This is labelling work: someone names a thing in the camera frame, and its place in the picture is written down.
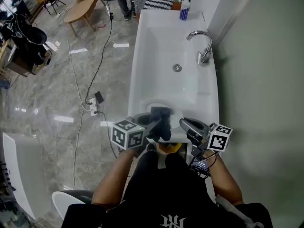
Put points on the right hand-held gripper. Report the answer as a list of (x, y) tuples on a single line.
[(218, 139)]

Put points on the small black inline adapter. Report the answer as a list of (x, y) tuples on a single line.
[(111, 15)]

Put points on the wooden cabinet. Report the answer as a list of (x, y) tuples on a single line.
[(19, 66)]

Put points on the person's right forearm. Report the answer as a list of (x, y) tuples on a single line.
[(223, 179)]

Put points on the yellow waste bin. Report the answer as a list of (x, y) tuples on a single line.
[(169, 148)]

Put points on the black chair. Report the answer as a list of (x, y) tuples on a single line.
[(51, 0)]

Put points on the black power adapter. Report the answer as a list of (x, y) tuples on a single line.
[(99, 97)]

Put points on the dark grey cloth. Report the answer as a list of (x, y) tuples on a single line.
[(162, 125)]

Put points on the wooden table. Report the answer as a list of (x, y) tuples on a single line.
[(83, 7)]

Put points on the person's black trousers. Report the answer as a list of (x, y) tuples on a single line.
[(175, 165)]

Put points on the white round basin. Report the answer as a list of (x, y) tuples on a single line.
[(66, 203)]

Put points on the black machine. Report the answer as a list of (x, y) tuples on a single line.
[(28, 39)]

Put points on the white ceramic sink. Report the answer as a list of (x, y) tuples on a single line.
[(161, 56)]

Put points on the person's black T-shirt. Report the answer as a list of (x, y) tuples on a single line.
[(166, 210)]

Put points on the white power strip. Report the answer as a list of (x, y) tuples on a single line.
[(93, 107)]

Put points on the chrome faucet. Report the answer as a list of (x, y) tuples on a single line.
[(207, 46)]

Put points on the white plate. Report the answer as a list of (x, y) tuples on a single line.
[(178, 119)]

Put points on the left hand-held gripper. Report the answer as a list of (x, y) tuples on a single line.
[(127, 134)]

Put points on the person's left forearm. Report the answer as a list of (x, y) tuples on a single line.
[(111, 177)]

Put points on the orange box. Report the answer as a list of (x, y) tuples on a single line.
[(177, 5)]

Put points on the chrome sink drain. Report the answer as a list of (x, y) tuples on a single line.
[(177, 67)]

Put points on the small black display device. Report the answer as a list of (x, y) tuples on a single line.
[(200, 165)]

